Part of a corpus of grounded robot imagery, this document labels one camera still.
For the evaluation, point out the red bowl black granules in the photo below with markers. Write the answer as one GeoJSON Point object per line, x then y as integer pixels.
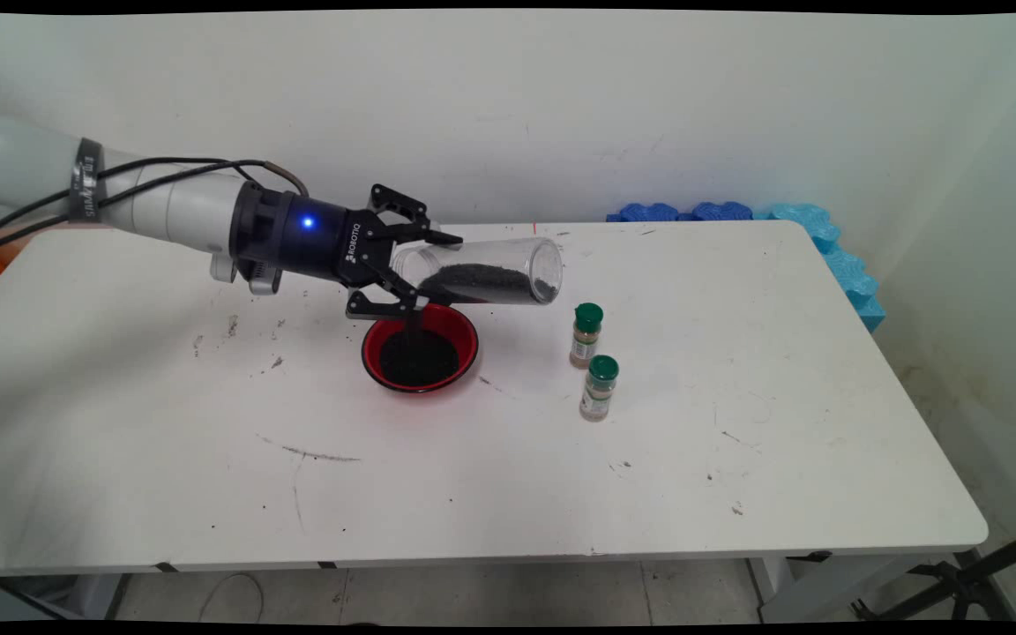
{"type": "Point", "coordinates": [420, 362]}

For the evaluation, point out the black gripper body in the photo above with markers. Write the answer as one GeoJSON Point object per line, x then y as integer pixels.
{"type": "Point", "coordinates": [332, 242]}

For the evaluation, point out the green-capped spice bottle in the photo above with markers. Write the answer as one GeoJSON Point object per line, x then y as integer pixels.
{"type": "Point", "coordinates": [598, 397]}
{"type": "Point", "coordinates": [586, 339]}

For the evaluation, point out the clear plastic jar black granules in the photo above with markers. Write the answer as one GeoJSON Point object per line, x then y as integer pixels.
{"type": "Point", "coordinates": [490, 282]}

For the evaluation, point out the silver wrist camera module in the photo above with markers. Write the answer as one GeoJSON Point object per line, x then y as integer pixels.
{"type": "Point", "coordinates": [263, 280]}

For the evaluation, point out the grey table leg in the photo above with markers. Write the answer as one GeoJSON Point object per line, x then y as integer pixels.
{"type": "Point", "coordinates": [102, 595]}

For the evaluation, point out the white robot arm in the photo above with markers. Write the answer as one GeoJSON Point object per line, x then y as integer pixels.
{"type": "Point", "coordinates": [173, 212]}

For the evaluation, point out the black tripod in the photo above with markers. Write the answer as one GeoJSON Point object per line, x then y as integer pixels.
{"type": "Point", "coordinates": [967, 578]}

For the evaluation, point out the white table leg frame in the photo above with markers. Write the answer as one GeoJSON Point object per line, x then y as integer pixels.
{"type": "Point", "coordinates": [817, 586]}

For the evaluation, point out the light blue foam mat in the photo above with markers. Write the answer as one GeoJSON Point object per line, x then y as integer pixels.
{"type": "Point", "coordinates": [834, 256]}

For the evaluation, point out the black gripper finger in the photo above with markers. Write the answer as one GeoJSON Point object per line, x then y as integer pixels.
{"type": "Point", "coordinates": [402, 220]}
{"type": "Point", "coordinates": [384, 307]}

